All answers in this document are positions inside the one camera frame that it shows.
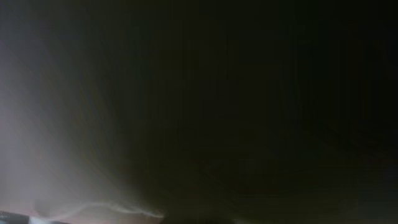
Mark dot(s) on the white t-shirt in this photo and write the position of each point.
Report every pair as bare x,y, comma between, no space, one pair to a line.
65,125

